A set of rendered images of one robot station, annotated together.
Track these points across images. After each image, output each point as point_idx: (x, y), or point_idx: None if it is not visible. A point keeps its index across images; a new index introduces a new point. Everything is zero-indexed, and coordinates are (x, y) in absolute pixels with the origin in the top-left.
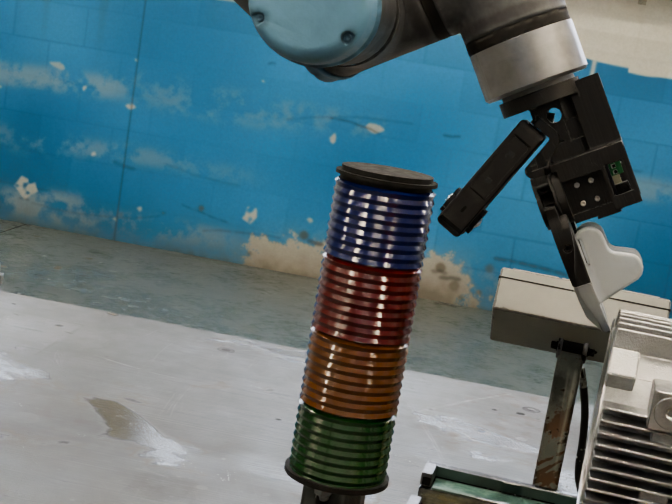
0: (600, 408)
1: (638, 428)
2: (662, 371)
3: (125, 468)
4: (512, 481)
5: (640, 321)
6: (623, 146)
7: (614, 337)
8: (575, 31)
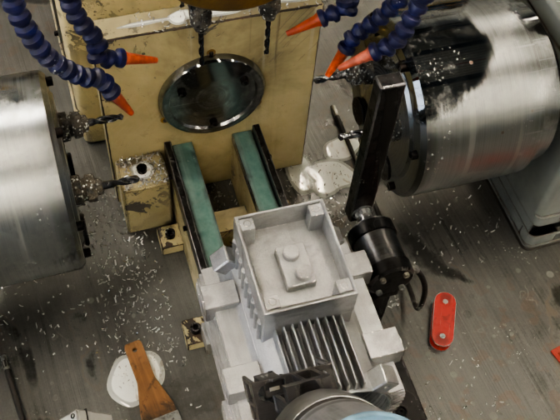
0: (390, 395)
1: (396, 367)
2: (361, 354)
3: None
4: None
5: (344, 369)
6: (330, 362)
7: (350, 390)
8: (331, 393)
